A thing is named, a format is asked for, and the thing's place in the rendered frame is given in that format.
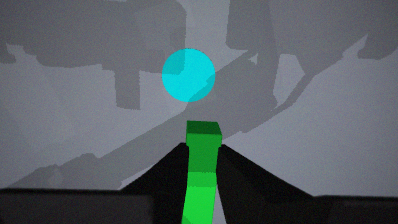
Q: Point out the green rectangular post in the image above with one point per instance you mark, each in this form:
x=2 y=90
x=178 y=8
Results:
x=203 y=138

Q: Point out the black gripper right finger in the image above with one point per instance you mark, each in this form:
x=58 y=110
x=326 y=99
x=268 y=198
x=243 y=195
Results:
x=250 y=194

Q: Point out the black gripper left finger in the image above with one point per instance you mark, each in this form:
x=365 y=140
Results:
x=156 y=197

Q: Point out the cyan circle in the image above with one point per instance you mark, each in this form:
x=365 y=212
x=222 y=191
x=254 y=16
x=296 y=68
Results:
x=188 y=75

